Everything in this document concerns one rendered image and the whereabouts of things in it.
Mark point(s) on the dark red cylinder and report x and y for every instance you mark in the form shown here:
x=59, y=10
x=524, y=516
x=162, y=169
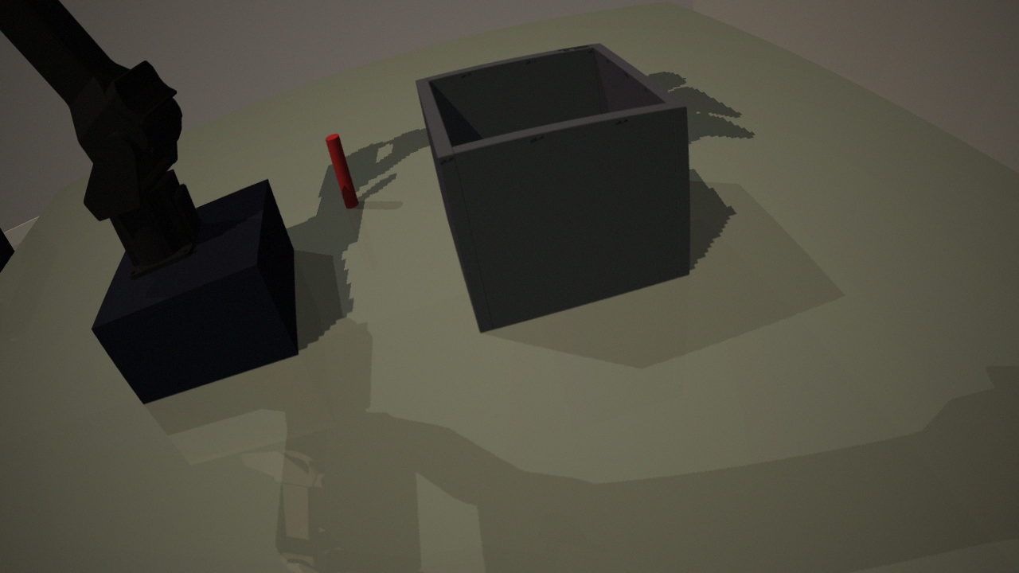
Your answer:
x=341, y=170

